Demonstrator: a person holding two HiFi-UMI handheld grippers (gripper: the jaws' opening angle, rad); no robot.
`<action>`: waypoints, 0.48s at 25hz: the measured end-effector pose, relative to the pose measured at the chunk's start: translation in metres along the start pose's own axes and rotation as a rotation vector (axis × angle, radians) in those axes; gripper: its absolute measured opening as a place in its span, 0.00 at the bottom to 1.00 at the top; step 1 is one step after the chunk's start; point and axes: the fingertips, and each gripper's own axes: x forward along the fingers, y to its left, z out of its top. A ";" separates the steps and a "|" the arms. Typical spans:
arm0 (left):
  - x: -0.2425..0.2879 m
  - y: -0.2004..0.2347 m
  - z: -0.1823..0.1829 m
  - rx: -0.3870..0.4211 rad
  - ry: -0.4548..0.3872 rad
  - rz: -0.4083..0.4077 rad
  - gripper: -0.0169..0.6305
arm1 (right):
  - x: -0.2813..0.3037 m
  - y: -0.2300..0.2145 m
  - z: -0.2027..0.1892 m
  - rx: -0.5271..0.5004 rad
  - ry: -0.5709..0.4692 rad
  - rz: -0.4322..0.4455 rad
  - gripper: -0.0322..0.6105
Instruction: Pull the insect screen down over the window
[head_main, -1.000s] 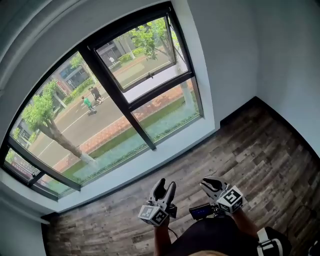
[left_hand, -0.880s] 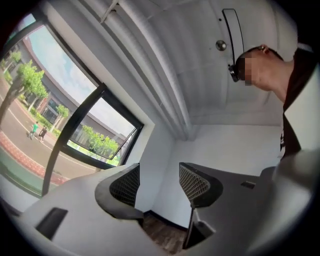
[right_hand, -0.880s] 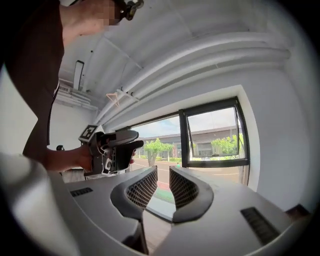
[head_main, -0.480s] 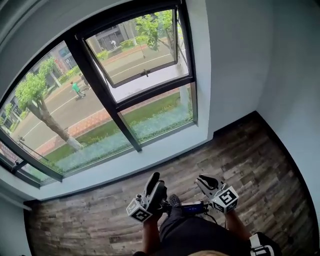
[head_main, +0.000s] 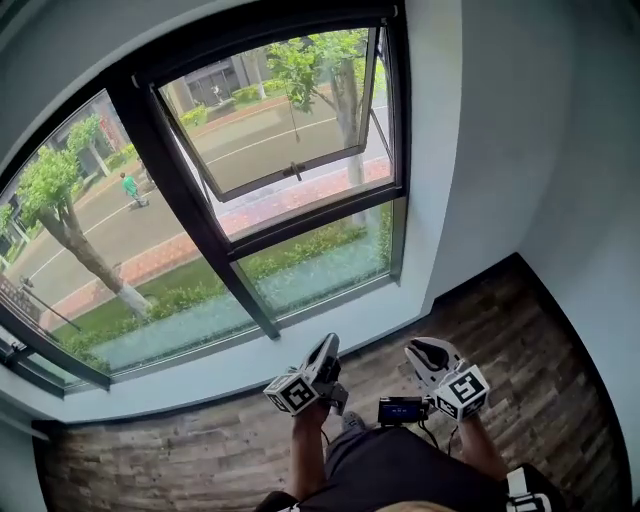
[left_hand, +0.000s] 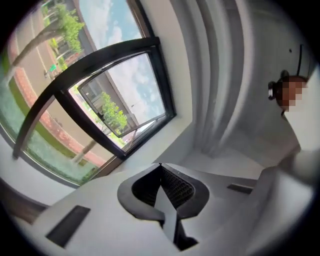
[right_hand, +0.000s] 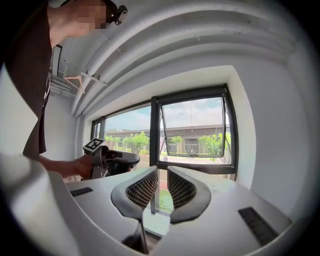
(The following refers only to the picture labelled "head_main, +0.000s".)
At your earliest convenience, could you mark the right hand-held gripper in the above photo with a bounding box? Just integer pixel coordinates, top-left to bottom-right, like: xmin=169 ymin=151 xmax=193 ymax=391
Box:
xmin=403 ymin=336 xmax=491 ymax=423

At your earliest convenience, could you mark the person's left forearm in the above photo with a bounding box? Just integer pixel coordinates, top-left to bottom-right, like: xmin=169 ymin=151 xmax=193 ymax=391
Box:
xmin=287 ymin=404 xmax=334 ymax=501

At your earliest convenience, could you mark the black window frame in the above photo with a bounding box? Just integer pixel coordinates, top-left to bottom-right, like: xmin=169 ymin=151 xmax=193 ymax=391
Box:
xmin=0 ymin=0 xmax=414 ymax=401

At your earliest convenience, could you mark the person's dark clothing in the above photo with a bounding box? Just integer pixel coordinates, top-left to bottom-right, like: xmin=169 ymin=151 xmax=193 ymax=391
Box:
xmin=254 ymin=427 xmax=566 ymax=512

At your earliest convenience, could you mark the small black display device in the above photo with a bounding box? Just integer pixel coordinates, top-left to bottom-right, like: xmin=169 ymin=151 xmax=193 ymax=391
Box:
xmin=377 ymin=396 xmax=431 ymax=426

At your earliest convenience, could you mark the grey sneaker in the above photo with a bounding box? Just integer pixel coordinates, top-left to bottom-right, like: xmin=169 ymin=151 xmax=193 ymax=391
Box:
xmin=341 ymin=410 xmax=369 ymax=436

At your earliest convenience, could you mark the person's right forearm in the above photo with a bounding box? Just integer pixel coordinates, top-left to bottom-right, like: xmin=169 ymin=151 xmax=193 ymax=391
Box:
xmin=457 ymin=414 xmax=509 ymax=484

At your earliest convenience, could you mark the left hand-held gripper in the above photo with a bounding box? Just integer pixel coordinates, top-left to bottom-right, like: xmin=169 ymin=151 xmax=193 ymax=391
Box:
xmin=263 ymin=332 xmax=351 ymax=417

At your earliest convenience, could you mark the red outdoor sign board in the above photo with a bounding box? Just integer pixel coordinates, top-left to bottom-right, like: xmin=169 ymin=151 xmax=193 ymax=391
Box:
xmin=0 ymin=272 xmax=81 ymax=334

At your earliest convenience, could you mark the white harness strap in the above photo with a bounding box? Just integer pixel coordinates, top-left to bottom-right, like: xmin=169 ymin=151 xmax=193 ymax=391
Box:
xmin=504 ymin=467 xmax=551 ymax=512

